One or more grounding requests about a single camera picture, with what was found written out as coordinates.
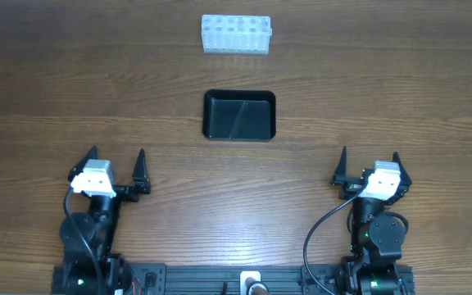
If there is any white test tube rack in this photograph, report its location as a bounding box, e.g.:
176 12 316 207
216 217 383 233
201 14 274 56

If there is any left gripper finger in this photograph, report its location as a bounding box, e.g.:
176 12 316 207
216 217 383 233
67 145 99 182
131 147 152 194

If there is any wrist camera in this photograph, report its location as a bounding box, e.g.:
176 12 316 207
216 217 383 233
70 158 117 198
361 160 402 201

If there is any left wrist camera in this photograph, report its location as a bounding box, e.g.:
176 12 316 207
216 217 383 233
70 158 117 198

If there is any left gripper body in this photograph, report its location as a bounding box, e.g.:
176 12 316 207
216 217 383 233
113 184 143 203

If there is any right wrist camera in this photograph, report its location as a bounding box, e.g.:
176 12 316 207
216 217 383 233
361 160 402 201

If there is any clear test tube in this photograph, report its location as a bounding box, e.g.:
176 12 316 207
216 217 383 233
227 100 249 139

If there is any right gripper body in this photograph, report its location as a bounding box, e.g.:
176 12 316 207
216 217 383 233
331 175 366 202

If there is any black tray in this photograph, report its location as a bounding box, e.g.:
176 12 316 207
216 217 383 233
202 88 277 143

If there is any mounting rail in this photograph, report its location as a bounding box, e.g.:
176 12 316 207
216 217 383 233
51 263 416 295

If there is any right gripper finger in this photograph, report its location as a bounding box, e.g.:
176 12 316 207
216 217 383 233
391 151 413 191
332 146 349 179

